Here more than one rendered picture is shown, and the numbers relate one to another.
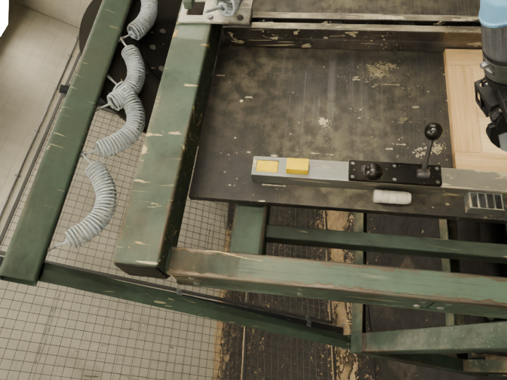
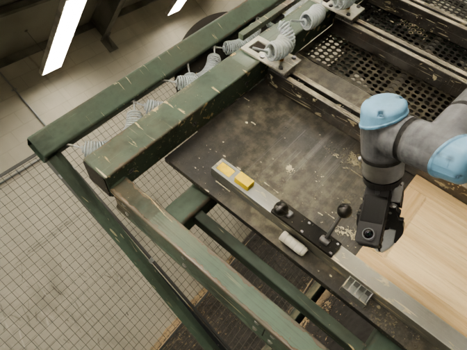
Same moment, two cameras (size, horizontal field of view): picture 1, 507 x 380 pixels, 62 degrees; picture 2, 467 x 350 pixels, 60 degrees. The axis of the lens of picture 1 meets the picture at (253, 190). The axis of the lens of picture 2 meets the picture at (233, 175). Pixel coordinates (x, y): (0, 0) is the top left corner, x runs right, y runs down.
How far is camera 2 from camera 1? 0.35 m
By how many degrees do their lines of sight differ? 13
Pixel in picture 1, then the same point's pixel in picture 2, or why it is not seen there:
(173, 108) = (192, 96)
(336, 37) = (340, 119)
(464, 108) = not seen: hidden behind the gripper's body
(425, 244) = (297, 295)
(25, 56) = (176, 37)
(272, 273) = (171, 233)
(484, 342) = not seen: outside the picture
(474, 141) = not seen: hidden behind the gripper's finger
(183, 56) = (226, 70)
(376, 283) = (232, 286)
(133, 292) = (99, 212)
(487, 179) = (369, 275)
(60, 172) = (111, 103)
